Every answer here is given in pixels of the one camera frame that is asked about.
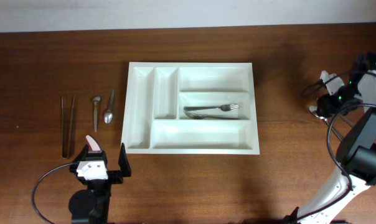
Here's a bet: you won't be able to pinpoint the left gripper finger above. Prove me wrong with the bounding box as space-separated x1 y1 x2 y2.
118 142 131 177
73 144 89 163

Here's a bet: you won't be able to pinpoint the pink plastic knife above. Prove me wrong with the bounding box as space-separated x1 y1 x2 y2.
85 135 101 151

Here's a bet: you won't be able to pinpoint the small teaspoon bowl down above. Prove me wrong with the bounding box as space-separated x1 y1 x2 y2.
103 90 115 124

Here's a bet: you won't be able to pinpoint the small teaspoon bowl up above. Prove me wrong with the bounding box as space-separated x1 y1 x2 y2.
92 96 101 132

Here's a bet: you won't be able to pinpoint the metal fork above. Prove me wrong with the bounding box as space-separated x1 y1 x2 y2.
184 111 239 120
184 103 239 112

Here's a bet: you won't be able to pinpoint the large metal spoon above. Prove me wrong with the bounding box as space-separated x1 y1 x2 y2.
340 115 354 127
309 105 343 141

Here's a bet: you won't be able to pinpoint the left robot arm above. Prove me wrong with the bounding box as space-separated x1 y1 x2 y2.
68 144 131 223

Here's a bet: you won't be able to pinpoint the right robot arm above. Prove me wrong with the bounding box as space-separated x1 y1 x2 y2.
282 52 376 223

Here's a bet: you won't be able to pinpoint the long metal tongs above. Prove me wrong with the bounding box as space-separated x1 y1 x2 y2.
61 96 75 159

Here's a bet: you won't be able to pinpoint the white plastic cutlery tray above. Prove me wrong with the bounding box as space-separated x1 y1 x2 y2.
121 62 260 155

